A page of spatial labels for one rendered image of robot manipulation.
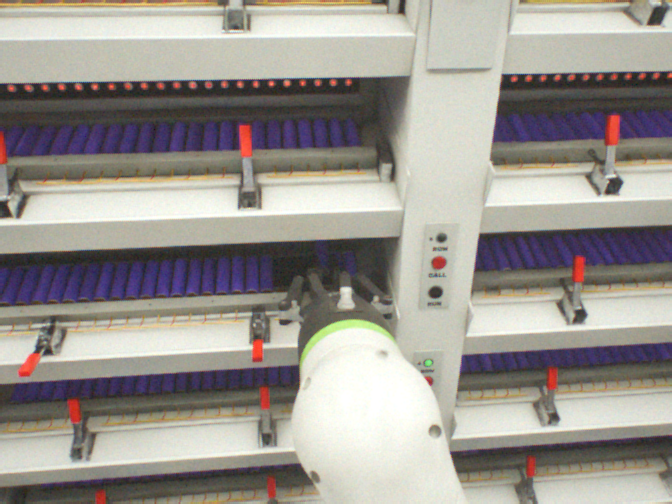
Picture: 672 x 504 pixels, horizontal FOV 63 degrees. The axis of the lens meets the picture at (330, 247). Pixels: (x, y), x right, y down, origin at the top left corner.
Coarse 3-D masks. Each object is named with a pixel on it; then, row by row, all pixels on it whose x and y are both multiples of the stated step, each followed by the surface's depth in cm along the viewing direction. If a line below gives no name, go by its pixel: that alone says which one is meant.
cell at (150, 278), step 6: (150, 264) 78; (156, 264) 79; (150, 270) 77; (156, 270) 78; (144, 276) 77; (150, 276) 77; (156, 276) 78; (144, 282) 76; (150, 282) 76; (144, 288) 75; (150, 288) 75; (144, 294) 75; (150, 294) 75
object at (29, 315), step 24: (0, 312) 71; (24, 312) 71; (48, 312) 71; (72, 312) 71; (96, 312) 72; (120, 312) 72; (144, 312) 73; (168, 312) 73; (192, 312) 73; (216, 312) 74; (240, 312) 74
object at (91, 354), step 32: (224, 256) 82; (256, 256) 83; (288, 256) 83; (384, 256) 77; (288, 288) 78; (384, 288) 78; (224, 320) 74; (0, 352) 70; (32, 352) 70; (64, 352) 70; (96, 352) 70; (128, 352) 70; (160, 352) 70; (192, 352) 71; (224, 352) 71; (288, 352) 72
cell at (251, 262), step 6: (246, 258) 80; (252, 258) 80; (246, 264) 79; (252, 264) 79; (246, 270) 79; (252, 270) 78; (246, 276) 78; (252, 276) 77; (246, 282) 77; (252, 282) 76; (246, 288) 76; (252, 288) 76
